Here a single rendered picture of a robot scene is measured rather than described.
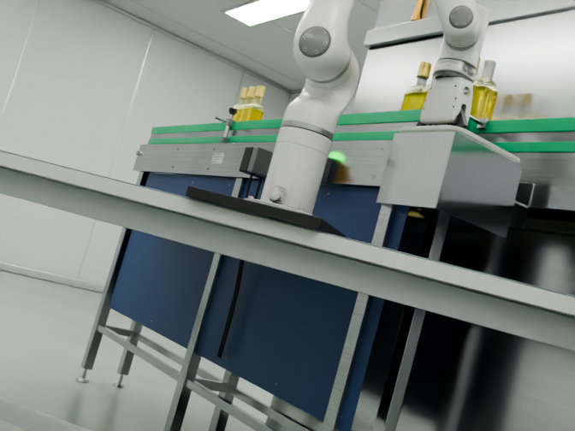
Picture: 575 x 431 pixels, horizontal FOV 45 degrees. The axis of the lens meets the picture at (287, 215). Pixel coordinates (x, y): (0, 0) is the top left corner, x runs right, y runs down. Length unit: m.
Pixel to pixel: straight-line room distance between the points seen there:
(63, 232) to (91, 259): 0.42
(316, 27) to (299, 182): 0.33
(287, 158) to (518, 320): 0.57
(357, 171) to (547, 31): 0.61
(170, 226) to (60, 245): 5.89
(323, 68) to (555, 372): 0.85
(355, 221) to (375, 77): 0.76
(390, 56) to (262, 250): 1.13
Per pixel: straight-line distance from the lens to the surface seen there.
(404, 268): 1.38
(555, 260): 1.76
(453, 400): 1.86
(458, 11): 1.47
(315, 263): 1.45
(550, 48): 1.95
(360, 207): 1.81
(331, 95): 1.61
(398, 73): 2.36
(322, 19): 1.55
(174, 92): 7.85
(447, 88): 1.50
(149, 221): 1.59
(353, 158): 1.87
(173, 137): 2.94
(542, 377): 1.72
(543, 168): 1.58
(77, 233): 7.47
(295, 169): 1.49
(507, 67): 2.01
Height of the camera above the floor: 0.63
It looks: 5 degrees up
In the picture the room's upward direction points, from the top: 16 degrees clockwise
